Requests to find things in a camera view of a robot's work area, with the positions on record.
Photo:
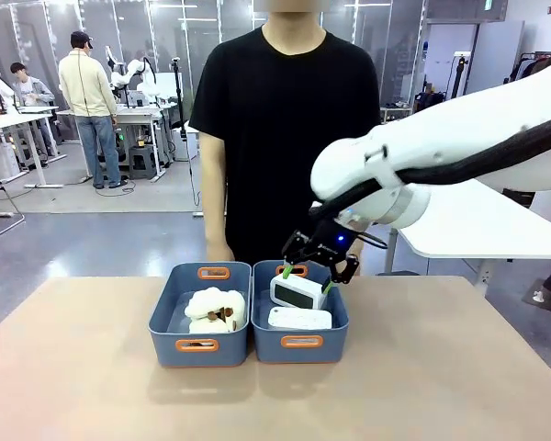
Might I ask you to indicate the white workbench desk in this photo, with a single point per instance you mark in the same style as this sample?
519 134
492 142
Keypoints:
138 115

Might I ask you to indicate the black light stand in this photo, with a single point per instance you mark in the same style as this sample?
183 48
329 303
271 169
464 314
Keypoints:
459 75

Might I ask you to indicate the dark grey step stool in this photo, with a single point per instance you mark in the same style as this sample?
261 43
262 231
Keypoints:
143 163

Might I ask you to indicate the black camera tripod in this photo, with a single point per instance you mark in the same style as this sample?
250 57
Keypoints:
183 138

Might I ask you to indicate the white digital clock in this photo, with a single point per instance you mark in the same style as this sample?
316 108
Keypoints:
298 291
298 319

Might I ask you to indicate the person's right forearm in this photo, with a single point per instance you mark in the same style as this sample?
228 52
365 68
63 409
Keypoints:
213 211

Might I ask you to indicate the seated person in grey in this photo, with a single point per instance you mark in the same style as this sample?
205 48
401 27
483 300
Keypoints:
30 92

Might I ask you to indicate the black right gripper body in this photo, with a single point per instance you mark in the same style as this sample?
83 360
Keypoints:
333 241

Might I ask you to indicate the white plush toy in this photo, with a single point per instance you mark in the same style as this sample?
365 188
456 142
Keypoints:
206 327
211 301

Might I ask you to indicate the clothes rack with coats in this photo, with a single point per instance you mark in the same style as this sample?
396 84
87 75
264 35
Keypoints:
530 64

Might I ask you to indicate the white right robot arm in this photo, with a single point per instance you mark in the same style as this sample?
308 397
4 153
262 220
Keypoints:
441 138

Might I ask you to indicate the person in black t-shirt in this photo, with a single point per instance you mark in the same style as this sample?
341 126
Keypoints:
284 138

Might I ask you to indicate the large white table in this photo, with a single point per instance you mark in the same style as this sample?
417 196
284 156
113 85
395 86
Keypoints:
477 220

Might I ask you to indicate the man in cream jacket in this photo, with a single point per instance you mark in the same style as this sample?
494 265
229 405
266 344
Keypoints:
87 92

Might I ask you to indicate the white office desk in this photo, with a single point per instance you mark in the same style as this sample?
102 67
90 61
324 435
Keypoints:
9 121

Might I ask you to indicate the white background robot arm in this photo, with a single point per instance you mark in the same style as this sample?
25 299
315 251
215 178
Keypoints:
133 73

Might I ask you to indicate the person's left hand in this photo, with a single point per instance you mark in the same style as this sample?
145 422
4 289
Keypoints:
358 250

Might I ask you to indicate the right gripper black green finger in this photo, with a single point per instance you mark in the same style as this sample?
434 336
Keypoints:
346 268
296 250

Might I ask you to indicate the wooden shoe rack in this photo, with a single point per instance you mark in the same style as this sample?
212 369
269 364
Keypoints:
395 115

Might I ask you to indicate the person's right hand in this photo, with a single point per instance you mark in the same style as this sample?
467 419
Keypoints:
220 253

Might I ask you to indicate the black bags pile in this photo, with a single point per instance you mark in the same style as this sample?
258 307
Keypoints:
429 102

